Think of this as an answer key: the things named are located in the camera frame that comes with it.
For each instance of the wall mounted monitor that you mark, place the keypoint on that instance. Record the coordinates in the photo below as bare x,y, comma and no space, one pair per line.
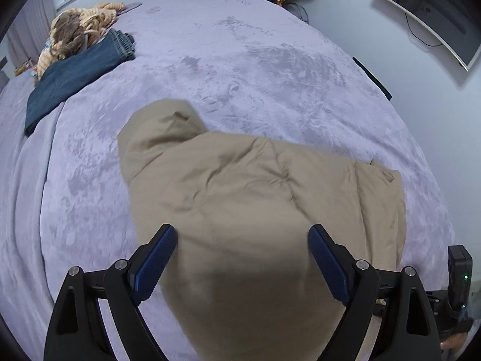
451,22

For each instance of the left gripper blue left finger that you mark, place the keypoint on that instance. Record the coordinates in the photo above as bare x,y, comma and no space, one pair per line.
76,330

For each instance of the brown and striped clothes pile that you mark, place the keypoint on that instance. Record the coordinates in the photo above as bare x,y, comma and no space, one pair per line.
75,30

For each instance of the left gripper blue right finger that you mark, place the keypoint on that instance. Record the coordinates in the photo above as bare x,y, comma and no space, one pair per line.
408,330

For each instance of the lavender plush bed blanket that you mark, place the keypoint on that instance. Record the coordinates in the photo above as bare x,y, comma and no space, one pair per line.
247,67

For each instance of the grey curtain left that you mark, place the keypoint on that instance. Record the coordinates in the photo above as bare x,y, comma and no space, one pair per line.
29,31

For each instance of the folded blue jeans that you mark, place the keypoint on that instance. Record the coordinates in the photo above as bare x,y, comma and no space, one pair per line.
65,78

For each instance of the person's right hand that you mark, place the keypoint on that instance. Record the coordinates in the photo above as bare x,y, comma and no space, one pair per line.
455,342

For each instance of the beige puffer jacket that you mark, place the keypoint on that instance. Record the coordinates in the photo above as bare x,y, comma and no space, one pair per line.
242,283

